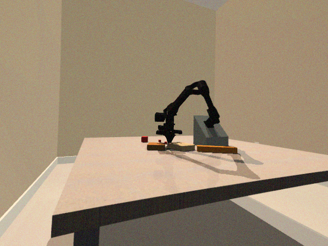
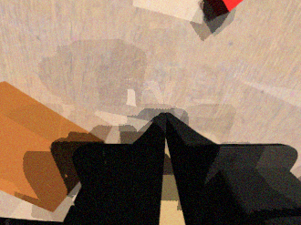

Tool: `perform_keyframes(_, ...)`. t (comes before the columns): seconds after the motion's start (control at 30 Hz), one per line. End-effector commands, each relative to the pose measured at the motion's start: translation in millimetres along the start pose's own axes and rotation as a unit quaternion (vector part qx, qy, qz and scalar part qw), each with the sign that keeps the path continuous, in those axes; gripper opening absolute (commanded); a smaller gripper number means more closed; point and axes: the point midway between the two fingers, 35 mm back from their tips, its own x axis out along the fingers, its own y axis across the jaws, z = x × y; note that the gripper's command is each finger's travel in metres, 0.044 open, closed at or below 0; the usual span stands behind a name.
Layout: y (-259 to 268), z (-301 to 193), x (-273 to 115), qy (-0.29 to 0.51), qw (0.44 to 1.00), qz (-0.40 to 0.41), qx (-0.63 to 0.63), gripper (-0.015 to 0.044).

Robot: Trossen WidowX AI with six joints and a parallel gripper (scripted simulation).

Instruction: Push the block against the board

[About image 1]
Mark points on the red square block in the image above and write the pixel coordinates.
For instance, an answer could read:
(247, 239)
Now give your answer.
(144, 139)

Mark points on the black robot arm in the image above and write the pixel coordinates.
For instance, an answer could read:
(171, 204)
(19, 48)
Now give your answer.
(172, 108)

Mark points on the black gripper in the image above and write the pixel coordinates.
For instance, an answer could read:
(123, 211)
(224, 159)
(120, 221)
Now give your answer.
(169, 131)

